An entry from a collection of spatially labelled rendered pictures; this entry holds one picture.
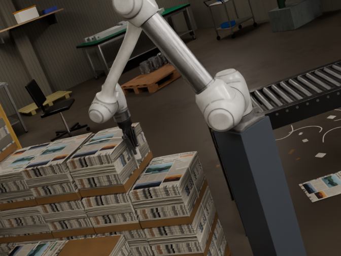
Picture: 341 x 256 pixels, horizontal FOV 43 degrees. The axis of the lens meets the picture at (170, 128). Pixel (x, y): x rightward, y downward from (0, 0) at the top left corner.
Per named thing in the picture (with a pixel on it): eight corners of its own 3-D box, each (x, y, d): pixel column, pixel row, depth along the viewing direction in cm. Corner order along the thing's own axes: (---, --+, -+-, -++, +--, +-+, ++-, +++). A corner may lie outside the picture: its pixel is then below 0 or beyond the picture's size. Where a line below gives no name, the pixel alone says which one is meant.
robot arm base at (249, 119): (271, 113, 211) (269, 102, 209) (240, 133, 201) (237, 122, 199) (245, 110, 226) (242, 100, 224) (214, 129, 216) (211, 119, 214)
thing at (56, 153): (61, 164, 225) (60, 162, 224) (19, 171, 236) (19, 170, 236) (93, 133, 256) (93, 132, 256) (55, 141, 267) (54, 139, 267)
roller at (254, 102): (259, 115, 271) (265, 109, 270) (243, 96, 315) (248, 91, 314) (265, 120, 272) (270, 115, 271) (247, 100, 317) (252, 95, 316)
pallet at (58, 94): (61, 94, 995) (60, 90, 992) (74, 95, 933) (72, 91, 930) (17, 115, 944) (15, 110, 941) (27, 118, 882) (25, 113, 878)
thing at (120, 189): (126, 192, 221) (123, 185, 220) (81, 197, 234) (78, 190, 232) (138, 176, 235) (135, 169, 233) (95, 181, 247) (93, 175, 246)
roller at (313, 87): (321, 100, 270) (320, 92, 268) (297, 83, 314) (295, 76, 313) (330, 97, 270) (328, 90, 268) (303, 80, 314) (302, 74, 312)
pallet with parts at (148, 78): (165, 68, 878) (159, 51, 865) (200, 63, 814) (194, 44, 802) (120, 95, 791) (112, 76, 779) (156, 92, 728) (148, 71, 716)
